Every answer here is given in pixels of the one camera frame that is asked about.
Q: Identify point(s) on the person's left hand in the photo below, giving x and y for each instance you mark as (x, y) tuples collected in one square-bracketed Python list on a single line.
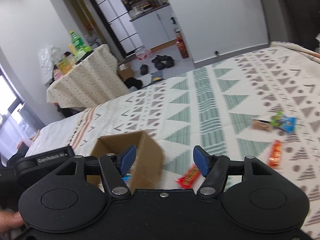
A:
[(10, 220)]

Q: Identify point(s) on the patterned bed cover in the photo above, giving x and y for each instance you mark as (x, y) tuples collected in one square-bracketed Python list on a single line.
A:
[(214, 107)]

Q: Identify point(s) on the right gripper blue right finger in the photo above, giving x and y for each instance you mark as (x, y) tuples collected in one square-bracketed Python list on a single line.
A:
[(214, 170)]

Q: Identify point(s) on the green soda bottle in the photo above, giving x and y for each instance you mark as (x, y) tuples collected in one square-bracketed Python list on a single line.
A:
[(77, 42)]

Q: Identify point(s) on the brown nut bar packet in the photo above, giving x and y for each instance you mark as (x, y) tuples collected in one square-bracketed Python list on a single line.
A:
[(262, 125)]

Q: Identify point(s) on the red bottle on floor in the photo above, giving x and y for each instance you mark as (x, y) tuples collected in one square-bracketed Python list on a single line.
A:
[(182, 48)]

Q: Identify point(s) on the pack of water bottles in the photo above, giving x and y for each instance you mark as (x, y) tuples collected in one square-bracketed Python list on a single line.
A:
[(142, 53)]

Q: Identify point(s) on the brown cardboard box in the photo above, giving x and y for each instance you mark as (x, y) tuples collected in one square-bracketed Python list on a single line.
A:
[(146, 171)]

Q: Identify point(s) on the yellow oil bottle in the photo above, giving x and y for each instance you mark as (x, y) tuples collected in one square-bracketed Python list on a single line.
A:
[(64, 65)]

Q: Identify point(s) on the green blue snack packet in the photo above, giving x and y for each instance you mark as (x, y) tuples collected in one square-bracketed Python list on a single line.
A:
[(277, 120)]

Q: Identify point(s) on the glass panel door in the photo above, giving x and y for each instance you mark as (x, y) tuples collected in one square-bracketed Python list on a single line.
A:
[(117, 21)]

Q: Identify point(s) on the white cabinet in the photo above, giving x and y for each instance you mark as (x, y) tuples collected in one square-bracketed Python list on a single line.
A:
[(154, 28)]

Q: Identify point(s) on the small cardboard box on floor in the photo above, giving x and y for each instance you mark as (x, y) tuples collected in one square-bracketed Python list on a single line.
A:
[(125, 71)]

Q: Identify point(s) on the red candy bar packet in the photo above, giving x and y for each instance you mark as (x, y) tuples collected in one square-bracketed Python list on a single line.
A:
[(188, 179)]

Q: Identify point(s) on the orange snack packet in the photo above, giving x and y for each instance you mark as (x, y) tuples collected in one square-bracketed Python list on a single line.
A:
[(275, 155)]

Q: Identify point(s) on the table with dotted cloth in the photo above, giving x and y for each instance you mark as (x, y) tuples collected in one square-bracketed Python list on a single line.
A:
[(90, 83)]

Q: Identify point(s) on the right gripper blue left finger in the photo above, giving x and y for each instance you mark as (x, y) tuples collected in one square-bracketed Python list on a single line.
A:
[(114, 167)]

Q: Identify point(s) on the black shoe pair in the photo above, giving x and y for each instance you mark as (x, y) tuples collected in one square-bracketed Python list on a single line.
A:
[(163, 61)]

